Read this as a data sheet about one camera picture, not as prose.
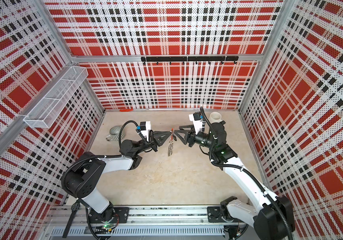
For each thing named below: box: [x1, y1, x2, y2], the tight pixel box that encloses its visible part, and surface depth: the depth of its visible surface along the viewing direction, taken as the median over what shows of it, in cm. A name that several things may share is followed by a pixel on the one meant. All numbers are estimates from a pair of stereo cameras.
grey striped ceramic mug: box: [106, 126, 126, 142], surface depth 101 cm
